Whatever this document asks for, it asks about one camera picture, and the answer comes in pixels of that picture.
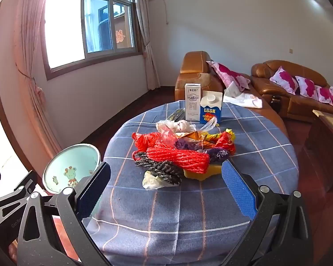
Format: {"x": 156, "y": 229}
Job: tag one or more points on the red orange wrapper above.
{"x": 224, "y": 142}

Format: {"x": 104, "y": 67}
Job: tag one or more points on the white milk carton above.
{"x": 193, "y": 102}

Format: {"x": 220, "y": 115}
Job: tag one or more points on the pink clear plastic bag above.
{"x": 170, "y": 138}

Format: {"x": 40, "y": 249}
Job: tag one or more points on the white plastic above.
{"x": 151, "y": 181}

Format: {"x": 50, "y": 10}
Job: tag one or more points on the white plastic bag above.
{"x": 244, "y": 99}

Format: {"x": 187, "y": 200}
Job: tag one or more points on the pink tied curtain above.
{"x": 30, "y": 61}
{"x": 147, "y": 47}

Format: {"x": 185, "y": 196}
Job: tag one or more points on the red paper window decoration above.
{"x": 120, "y": 36}

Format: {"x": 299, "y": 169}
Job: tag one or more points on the blue plaid tablecloth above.
{"x": 183, "y": 213}

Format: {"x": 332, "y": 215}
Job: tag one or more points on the brown leather armchair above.
{"x": 194, "y": 69}

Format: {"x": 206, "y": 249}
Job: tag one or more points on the clear bag with white wrappers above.
{"x": 180, "y": 126}

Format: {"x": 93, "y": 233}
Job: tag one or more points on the wooden coffee table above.
{"x": 322, "y": 144}

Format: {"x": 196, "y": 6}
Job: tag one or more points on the brown leather sofa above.
{"x": 269, "y": 72}

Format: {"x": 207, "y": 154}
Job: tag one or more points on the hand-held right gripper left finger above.
{"x": 94, "y": 188}

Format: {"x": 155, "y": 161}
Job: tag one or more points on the blue carton with white cap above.
{"x": 209, "y": 110}

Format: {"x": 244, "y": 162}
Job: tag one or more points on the sliding glass window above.
{"x": 97, "y": 19}

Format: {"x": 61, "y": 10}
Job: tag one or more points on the yellow foam piece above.
{"x": 199, "y": 175}

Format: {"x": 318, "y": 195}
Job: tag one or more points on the red mesh net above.
{"x": 180, "y": 158}

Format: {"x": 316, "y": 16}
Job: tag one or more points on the long orange foil wrapper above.
{"x": 193, "y": 135}

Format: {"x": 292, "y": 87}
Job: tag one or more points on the red plastic bag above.
{"x": 144, "y": 142}

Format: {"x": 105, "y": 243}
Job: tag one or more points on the yellow wrapper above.
{"x": 213, "y": 136}

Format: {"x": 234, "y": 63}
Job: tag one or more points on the black mesh net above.
{"x": 158, "y": 169}

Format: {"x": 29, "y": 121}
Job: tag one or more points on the purple wrapper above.
{"x": 188, "y": 145}
{"x": 217, "y": 153}

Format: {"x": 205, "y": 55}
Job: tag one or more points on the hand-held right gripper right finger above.
{"x": 238, "y": 191}

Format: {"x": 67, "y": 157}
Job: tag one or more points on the light blue cartoon bin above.
{"x": 72, "y": 166}

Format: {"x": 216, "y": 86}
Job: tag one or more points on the dark green packet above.
{"x": 176, "y": 115}

